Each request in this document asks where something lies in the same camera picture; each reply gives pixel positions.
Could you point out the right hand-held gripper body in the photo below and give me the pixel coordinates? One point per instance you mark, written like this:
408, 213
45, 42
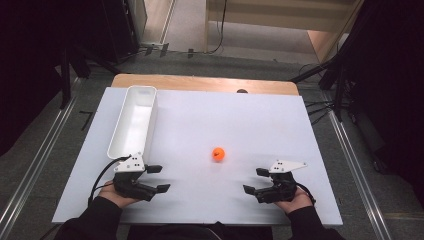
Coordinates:
280, 191

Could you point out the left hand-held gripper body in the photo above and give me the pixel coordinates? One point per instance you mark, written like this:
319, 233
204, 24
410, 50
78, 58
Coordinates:
131, 186

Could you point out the orange ball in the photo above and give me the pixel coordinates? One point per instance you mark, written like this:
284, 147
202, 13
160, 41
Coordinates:
218, 154

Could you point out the white oblong plastic bin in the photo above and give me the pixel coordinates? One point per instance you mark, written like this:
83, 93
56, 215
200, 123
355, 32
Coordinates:
133, 123

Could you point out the person's right hand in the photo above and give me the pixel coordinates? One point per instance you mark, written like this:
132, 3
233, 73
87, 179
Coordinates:
300, 201

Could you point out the person's left hand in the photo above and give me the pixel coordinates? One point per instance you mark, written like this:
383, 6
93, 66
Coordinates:
110, 193

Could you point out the white board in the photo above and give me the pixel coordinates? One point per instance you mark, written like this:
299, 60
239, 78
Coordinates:
216, 116

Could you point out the wooden table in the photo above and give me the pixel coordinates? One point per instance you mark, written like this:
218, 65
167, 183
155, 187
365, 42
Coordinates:
200, 83

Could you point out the black metal stand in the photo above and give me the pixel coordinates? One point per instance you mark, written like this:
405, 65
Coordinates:
338, 83
65, 76

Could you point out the black cabinet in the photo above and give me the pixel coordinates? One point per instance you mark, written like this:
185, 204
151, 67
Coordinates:
121, 30

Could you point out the dark curtain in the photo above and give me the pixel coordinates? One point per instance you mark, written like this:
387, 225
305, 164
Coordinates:
390, 83
26, 66

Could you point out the beige wooden furniture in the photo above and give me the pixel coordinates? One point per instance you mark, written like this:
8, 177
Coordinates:
283, 16

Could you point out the metal floor rail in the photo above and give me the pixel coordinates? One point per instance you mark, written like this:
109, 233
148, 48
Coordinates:
360, 173
33, 166

